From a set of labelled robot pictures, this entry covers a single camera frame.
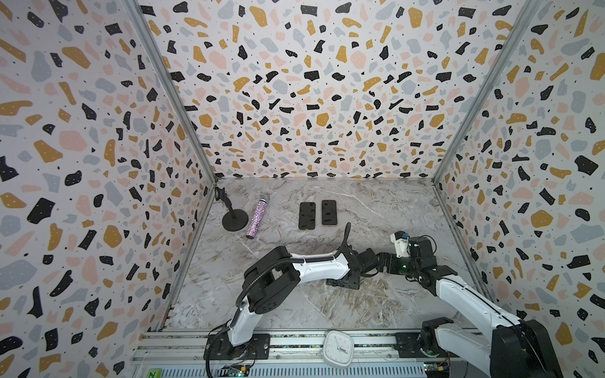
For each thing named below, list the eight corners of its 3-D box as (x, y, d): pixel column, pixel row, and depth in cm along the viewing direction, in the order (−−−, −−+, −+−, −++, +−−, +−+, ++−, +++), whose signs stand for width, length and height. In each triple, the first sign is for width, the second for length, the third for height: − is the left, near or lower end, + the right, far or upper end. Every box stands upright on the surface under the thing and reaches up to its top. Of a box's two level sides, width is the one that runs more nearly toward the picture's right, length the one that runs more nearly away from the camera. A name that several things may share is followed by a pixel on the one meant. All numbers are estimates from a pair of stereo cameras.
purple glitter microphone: (247, 238, 101) (245, 233, 98) (263, 199, 116) (261, 193, 113) (255, 239, 101) (253, 235, 98) (269, 199, 116) (268, 194, 113)
